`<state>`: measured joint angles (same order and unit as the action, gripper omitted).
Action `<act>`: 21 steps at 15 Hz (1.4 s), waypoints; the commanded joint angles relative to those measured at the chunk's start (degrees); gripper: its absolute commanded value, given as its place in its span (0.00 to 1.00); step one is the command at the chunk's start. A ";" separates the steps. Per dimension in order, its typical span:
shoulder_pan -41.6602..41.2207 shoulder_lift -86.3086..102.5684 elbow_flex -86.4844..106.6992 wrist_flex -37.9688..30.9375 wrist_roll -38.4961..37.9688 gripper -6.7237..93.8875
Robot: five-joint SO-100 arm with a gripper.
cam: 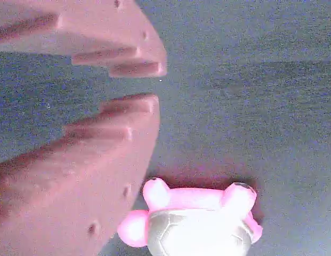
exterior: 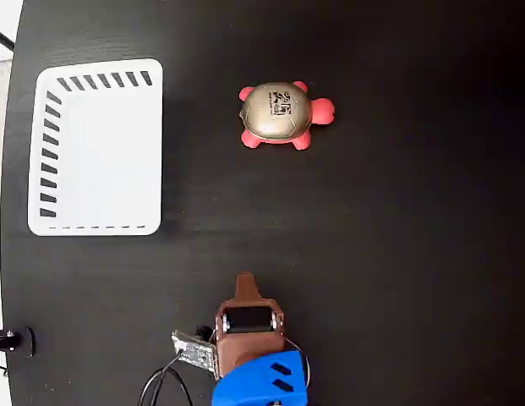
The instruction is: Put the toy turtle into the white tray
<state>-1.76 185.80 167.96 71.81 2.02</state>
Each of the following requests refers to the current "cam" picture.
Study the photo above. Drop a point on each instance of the reddish-brown gripper left finger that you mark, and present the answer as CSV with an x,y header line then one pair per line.
x,y
61,186

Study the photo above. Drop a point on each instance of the reddish-brown gripper right finger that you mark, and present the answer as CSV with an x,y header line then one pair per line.
x,y
101,29

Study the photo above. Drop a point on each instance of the pink turtle toy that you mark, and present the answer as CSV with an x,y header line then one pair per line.
x,y
194,226

